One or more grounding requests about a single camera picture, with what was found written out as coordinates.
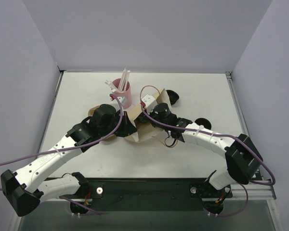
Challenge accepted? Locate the pink straw holder cup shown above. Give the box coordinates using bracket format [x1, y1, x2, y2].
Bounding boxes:
[112, 81, 132, 109]

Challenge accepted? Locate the white paper straw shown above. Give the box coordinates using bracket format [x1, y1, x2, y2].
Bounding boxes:
[118, 68, 127, 92]
[122, 70, 131, 92]

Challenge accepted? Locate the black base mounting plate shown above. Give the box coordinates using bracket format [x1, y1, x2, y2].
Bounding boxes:
[60, 177, 232, 212]

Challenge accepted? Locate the brown paper bag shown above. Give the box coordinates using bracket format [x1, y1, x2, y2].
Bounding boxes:
[124, 85, 171, 147]

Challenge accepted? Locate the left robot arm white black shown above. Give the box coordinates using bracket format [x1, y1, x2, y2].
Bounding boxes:
[0, 104, 137, 217]

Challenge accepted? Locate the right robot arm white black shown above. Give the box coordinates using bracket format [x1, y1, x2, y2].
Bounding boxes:
[141, 103, 263, 196]

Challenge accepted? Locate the stack of black lids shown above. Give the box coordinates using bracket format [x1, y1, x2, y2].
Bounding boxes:
[166, 90, 180, 105]

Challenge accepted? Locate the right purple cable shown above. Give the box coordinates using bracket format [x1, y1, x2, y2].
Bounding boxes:
[141, 103, 276, 218]

